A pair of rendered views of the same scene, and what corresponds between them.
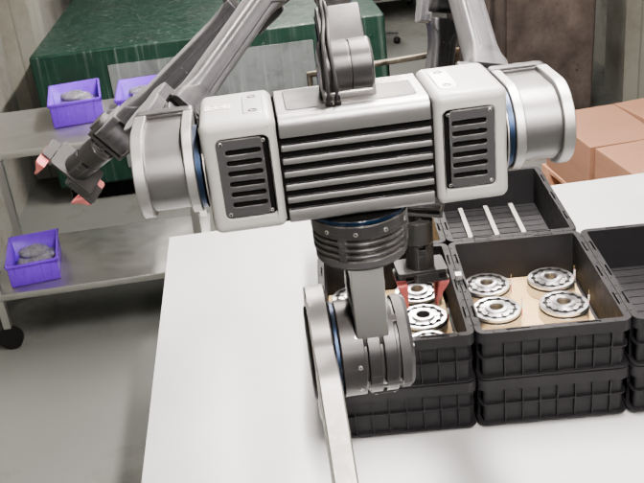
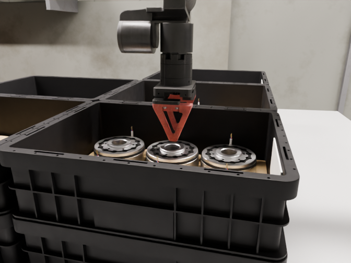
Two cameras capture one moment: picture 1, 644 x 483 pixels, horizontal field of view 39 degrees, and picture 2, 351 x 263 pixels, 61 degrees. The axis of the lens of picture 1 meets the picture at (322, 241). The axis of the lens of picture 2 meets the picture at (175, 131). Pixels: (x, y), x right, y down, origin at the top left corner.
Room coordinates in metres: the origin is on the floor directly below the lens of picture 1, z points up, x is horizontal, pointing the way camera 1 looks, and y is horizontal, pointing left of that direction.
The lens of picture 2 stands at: (1.56, 0.33, 1.09)
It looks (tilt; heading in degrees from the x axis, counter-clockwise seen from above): 19 degrees down; 281
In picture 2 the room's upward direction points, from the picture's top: straight up
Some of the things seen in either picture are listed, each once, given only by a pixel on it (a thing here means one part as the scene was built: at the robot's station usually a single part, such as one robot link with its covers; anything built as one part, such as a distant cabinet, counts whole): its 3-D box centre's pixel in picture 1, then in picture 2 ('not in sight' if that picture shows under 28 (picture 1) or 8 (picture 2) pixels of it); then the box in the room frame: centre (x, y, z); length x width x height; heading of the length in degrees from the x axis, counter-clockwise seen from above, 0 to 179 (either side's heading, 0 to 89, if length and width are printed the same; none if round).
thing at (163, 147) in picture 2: (423, 314); (172, 147); (1.68, -0.20, 0.86); 0.05 x 0.05 x 0.01
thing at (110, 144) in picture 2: (417, 289); (119, 143); (1.79, -0.20, 0.86); 0.05 x 0.05 x 0.01
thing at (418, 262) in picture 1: (420, 256); (176, 73); (1.67, -0.20, 1.01); 0.10 x 0.07 x 0.07; 94
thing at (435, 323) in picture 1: (423, 317); (172, 150); (1.68, -0.20, 0.86); 0.10 x 0.10 x 0.01
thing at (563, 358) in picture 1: (531, 303); (192, 115); (1.67, -0.43, 0.87); 0.40 x 0.30 x 0.11; 178
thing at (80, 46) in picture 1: (219, 63); not in sight; (5.73, 0.51, 0.41); 2.05 x 1.88 x 0.83; 3
